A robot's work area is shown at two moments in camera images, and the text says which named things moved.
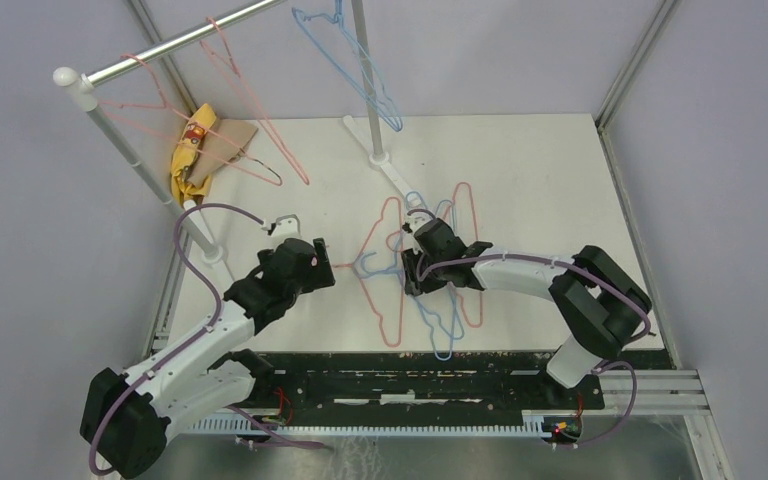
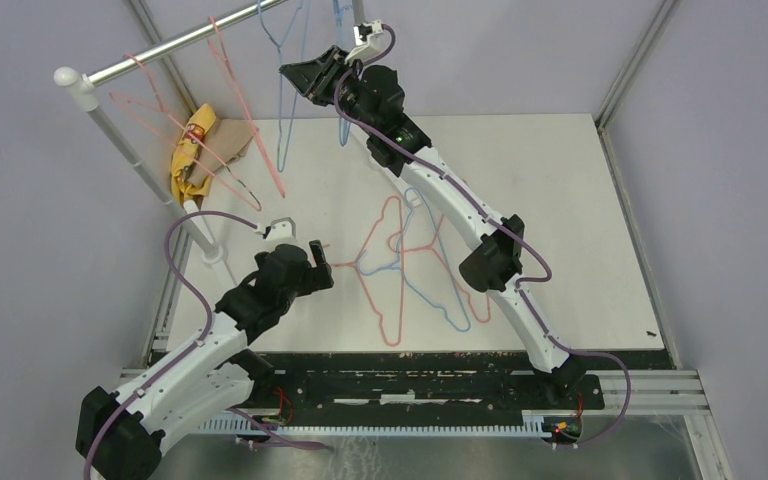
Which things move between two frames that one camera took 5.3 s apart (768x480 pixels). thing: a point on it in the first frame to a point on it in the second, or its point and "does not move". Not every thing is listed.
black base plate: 414,385 does not move
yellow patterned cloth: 195,131 does not move
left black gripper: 319,275 does not move
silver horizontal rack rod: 184,41 does not move
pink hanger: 230,63 to 225,67
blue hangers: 455,311 to 304,28
